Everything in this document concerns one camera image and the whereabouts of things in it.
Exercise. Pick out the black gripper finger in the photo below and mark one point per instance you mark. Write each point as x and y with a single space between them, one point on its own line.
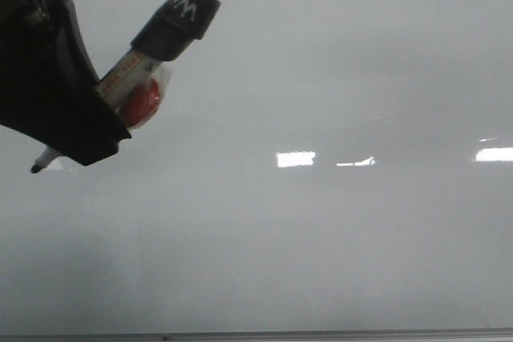
48 84

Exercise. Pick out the white black whiteboard marker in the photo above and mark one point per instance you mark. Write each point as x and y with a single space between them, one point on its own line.
133 89

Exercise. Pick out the white whiteboard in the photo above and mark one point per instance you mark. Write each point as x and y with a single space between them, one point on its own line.
315 165

